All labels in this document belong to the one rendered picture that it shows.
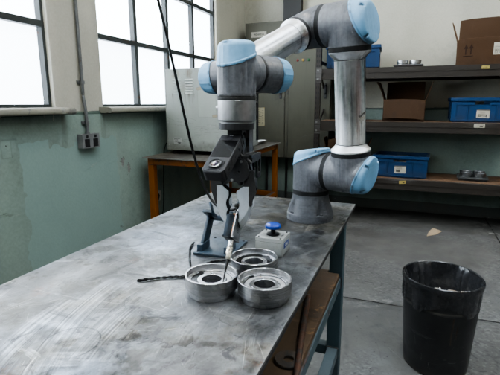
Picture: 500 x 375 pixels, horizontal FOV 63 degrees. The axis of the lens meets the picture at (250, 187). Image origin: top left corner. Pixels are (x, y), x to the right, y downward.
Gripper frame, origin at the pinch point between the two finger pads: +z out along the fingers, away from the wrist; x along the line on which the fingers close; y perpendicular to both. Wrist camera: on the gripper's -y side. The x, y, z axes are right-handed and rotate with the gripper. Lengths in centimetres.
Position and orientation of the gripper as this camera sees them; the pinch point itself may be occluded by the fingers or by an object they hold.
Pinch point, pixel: (234, 222)
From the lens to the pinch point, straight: 83.3
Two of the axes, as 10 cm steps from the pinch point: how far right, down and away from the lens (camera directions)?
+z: 0.0, 9.8, 2.0
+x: -9.5, -0.6, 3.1
